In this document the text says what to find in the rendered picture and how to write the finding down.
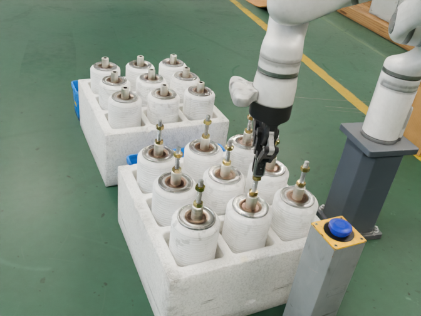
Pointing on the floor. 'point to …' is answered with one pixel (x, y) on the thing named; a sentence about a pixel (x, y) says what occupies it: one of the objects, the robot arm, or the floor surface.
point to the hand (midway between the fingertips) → (259, 165)
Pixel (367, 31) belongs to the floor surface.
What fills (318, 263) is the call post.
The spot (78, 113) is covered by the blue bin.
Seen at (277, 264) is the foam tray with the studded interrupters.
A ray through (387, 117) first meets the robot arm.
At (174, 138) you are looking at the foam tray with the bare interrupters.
